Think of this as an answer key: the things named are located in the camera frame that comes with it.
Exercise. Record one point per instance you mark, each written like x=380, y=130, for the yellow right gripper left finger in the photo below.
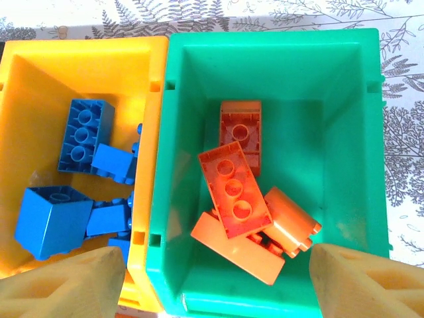
x=66, y=288

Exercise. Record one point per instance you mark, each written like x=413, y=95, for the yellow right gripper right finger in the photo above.
x=364, y=291

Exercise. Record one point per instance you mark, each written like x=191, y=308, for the tall blue lego brick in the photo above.
x=49, y=225

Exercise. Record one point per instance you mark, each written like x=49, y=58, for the small orange lego brick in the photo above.
x=288, y=215

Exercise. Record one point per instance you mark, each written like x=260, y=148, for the long orange lego brick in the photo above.
x=232, y=255

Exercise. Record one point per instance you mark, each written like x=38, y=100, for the blue two-by-four lego brick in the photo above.
x=79, y=132

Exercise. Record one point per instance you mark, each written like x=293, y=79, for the orange two-by-four lego brick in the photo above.
x=238, y=198

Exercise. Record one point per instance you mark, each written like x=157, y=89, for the orange curved lego brick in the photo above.
x=240, y=114

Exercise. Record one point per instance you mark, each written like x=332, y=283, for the green plastic bin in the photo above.
x=331, y=132

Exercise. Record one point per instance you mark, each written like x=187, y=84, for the yellow plastic bin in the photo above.
x=33, y=83

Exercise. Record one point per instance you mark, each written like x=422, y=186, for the black plastic bin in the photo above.
x=1, y=51

